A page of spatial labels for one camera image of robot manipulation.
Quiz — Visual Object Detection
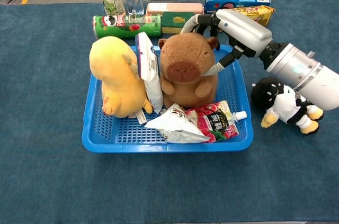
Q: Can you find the right robot hand silver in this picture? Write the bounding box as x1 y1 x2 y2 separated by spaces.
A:
180 8 273 77

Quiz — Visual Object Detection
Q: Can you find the brown capybara plush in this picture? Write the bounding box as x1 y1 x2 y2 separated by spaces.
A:
158 32 220 110

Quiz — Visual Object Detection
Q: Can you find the black-headed plush doll white robe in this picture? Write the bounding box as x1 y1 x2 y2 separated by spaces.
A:
251 77 324 135

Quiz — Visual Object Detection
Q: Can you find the yellow plush toy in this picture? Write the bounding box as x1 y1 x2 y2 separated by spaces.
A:
88 35 154 119

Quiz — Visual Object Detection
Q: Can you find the blue plastic basket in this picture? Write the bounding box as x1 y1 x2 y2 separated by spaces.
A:
81 44 254 154

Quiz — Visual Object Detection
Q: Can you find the gold cracker package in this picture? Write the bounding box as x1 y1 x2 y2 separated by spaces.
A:
230 5 276 28

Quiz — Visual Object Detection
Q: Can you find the green yellow sponge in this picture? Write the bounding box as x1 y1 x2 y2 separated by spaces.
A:
161 11 195 35

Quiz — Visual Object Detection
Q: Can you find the pink plastic case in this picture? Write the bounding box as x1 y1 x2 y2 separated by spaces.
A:
146 2 204 15

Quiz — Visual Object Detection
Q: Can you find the red grape jelly pouch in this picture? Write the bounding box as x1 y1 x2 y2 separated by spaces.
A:
185 101 247 143

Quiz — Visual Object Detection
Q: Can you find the white blue refill pouch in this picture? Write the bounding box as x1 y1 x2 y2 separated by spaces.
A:
135 32 164 115

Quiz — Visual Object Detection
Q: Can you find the crumpled white snack bag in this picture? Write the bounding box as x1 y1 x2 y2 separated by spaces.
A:
145 103 211 144

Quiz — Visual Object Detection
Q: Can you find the green Pringles can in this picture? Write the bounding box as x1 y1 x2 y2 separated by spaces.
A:
92 13 162 39

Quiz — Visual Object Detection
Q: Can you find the blue felt table cloth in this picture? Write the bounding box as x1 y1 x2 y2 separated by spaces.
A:
0 0 339 222

